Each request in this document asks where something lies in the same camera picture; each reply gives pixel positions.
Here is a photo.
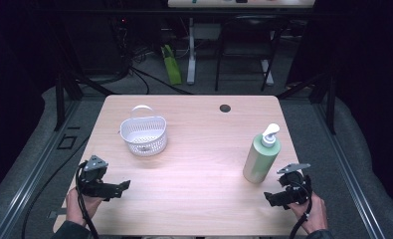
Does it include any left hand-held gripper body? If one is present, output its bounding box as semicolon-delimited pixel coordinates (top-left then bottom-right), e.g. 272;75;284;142
76;154;122;201

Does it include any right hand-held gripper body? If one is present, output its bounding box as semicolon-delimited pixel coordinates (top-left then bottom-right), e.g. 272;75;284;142
276;162;313;205

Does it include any person's left hand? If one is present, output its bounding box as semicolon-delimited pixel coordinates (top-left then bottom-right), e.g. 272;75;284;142
65;187;104;228

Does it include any person's right hand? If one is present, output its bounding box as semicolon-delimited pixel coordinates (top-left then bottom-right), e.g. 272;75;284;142
288;192;328;235

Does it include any green pump bottle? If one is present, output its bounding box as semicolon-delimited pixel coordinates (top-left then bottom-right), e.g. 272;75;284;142
242;122;283;185

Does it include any white perforated plastic basket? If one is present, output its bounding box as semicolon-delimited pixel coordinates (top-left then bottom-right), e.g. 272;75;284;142
118;105;169;157

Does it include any green bag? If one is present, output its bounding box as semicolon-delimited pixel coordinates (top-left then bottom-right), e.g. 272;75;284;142
160;44;183;86

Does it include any black chair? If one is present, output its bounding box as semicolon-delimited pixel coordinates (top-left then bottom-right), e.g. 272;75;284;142
214;14;288;93

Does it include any white background desk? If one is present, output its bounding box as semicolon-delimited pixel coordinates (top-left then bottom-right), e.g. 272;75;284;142
167;0;316;87

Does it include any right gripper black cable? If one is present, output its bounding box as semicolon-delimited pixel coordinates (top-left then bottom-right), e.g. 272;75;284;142
288;178;314;239

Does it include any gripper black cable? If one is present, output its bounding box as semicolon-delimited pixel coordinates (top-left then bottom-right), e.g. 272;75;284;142
75;160;100;239
288;178;314;239

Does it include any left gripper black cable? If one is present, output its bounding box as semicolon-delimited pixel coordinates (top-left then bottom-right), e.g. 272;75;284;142
75;160;100;239

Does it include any black metal frame stand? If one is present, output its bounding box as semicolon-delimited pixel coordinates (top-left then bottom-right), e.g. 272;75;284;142
277;71;337;135
51;39;118;132

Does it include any black floor cable bundle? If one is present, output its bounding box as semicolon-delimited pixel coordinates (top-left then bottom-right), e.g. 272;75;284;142
110;19;194;97

